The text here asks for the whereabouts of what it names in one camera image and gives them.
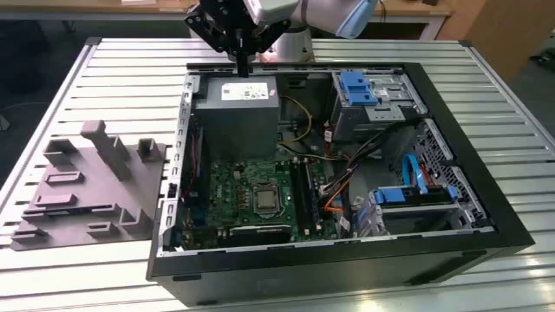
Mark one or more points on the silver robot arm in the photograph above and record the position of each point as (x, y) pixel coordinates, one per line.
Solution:
(321, 13)

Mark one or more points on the wooden cabinet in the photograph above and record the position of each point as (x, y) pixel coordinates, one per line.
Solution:
(498, 29)

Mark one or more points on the blue disk carrier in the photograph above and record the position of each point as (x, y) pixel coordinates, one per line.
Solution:
(393, 196)

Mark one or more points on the blue plastic rail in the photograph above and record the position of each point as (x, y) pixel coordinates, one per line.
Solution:
(365, 224)

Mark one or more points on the silver drive cage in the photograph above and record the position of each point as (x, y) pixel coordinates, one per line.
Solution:
(390, 112)

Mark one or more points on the black graphics card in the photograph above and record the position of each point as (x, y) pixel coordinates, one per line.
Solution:
(261, 230)

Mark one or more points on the black PC case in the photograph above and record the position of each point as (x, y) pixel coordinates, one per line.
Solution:
(347, 276)

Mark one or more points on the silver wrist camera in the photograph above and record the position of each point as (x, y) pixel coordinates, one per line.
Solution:
(271, 11)

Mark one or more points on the grey parts rack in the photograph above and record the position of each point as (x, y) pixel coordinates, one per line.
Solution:
(87, 195)

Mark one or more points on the silver CPU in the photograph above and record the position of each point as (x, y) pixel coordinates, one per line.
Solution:
(266, 198)

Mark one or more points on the green motherboard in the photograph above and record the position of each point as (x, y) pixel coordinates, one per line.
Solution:
(226, 182)

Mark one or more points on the grey power supply unit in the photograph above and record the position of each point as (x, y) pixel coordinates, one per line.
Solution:
(234, 130)

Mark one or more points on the silver disk bay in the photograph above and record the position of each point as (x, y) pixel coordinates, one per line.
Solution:
(421, 208)

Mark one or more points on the wooden desk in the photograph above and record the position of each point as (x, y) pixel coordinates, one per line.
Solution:
(64, 8)

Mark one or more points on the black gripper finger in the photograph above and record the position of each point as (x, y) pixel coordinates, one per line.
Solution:
(273, 34)
(203, 24)

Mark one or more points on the blue plastic drive latch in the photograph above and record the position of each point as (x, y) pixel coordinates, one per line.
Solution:
(358, 87)

